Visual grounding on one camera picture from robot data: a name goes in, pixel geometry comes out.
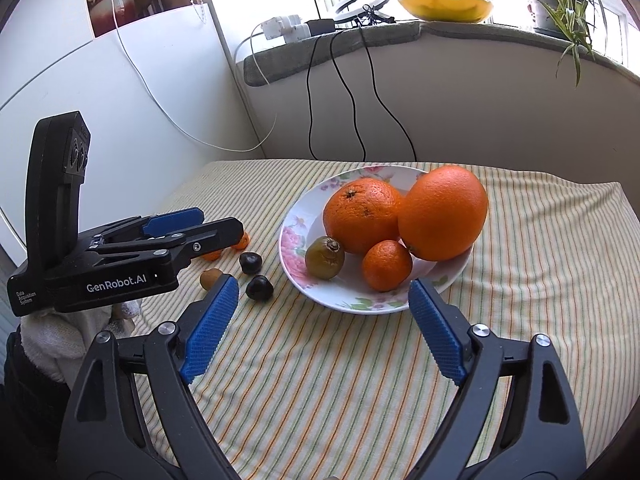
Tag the green kiwi in plate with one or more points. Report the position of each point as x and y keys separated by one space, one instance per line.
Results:
x=324 y=258

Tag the ring light stand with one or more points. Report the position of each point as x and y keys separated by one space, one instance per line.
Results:
x=362 y=12

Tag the small kumquat on cloth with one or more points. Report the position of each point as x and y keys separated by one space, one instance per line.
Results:
x=242 y=243

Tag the dark plum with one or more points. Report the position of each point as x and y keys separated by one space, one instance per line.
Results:
x=259 y=288
x=250 y=263

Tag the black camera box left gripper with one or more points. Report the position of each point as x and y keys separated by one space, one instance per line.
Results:
x=56 y=170

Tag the black power adapter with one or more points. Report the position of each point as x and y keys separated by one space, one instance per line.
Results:
x=320 y=27

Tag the white power strip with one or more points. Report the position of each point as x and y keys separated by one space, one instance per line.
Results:
x=290 y=28

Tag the potted spider plant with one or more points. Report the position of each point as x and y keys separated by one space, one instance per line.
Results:
x=574 y=21

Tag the small mandarin in plate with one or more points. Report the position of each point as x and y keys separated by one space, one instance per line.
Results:
x=386 y=265

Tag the floral white plate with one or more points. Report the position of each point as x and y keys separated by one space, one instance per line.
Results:
x=348 y=291

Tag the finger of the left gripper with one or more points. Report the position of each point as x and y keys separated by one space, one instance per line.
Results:
x=200 y=244
x=143 y=228

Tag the brown kiwi on cloth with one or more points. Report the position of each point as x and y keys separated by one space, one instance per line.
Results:
x=209 y=277

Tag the large smooth orange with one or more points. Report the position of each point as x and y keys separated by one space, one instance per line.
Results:
x=443 y=213

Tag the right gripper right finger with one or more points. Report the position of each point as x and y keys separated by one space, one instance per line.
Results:
x=540 y=435

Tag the small mandarin on cloth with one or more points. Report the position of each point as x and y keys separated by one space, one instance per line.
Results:
x=212 y=256

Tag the yellow bowl on sill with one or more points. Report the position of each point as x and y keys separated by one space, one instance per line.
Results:
x=456 y=11

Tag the grey sill mat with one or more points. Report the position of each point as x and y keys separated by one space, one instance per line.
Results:
x=271 y=65

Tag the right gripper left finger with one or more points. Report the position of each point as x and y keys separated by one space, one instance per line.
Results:
x=104 y=434

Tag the white gloved left hand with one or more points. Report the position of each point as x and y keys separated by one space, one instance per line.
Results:
x=57 y=343

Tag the large orange with stem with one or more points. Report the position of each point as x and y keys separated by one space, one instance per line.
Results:
x=361 y=214

